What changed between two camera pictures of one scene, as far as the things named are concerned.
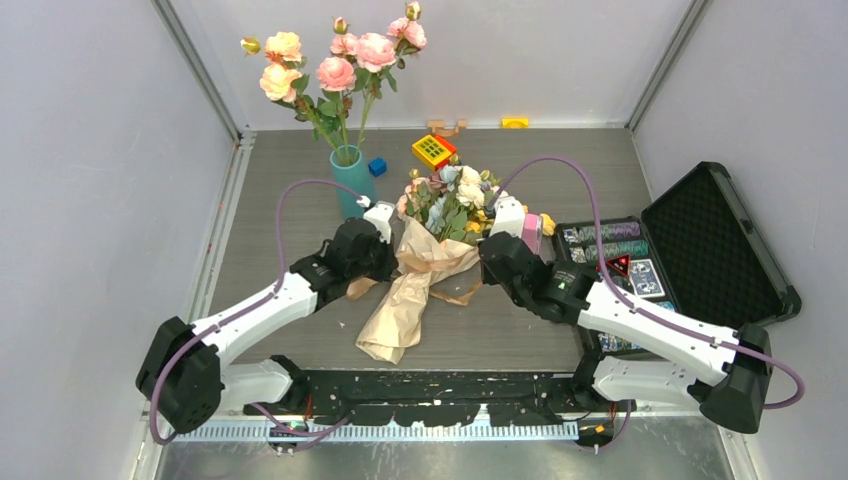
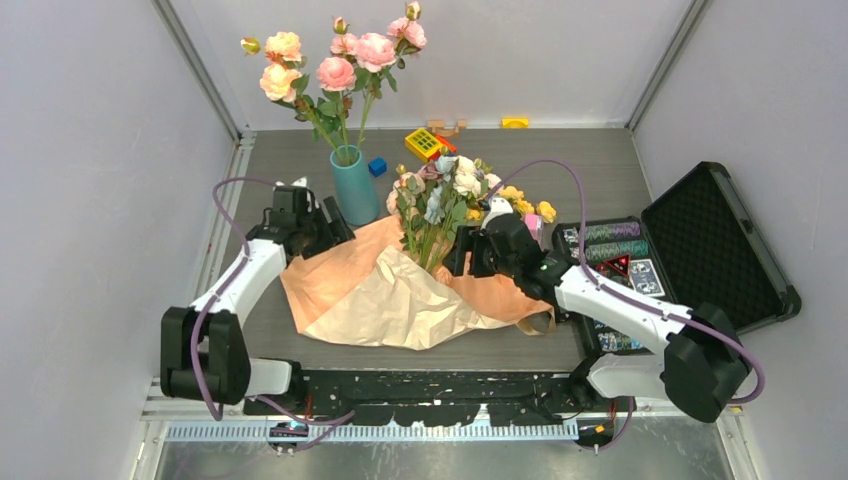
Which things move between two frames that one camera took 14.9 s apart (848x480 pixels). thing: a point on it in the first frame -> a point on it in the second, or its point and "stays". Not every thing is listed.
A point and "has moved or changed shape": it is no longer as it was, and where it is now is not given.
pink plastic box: [532, 232] stays
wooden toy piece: [438, 127] stays
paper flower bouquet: [437, 249] has moved or changed shape
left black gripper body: [376, 265] -> [316, 235]
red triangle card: [621, 263] stays
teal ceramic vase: [351, 179] stays
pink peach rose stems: [349, 78] stays
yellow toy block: [515, 122] stays
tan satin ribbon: [360, 284] -> [524, 325]
